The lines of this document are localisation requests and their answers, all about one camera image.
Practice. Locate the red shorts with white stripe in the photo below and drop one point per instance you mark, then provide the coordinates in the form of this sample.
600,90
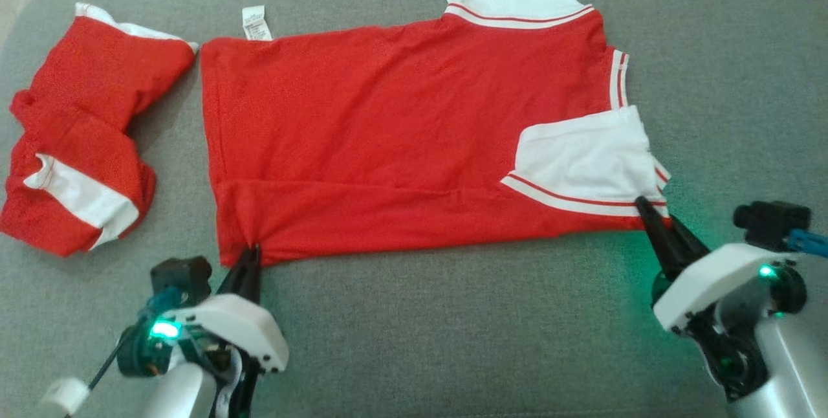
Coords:
84,114

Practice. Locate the large grey sofa seat cushion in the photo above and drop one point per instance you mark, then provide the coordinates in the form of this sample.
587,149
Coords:
453,340

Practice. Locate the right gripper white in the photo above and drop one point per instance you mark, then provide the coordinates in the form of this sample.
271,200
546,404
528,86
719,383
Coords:
711,282

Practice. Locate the red shirt with white sleeves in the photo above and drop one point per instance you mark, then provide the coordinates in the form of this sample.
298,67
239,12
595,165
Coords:
388,114

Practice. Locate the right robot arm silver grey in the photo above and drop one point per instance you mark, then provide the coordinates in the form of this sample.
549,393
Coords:
789,366

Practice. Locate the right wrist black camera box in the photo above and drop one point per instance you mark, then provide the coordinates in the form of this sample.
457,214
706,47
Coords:
773,224

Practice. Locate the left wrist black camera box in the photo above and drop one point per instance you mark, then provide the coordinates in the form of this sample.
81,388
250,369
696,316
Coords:
184,275

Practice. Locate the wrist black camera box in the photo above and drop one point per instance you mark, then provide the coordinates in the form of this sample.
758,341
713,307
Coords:
773,224
184,275

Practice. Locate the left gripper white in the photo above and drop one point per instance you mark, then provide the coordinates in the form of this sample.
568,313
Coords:
246,327

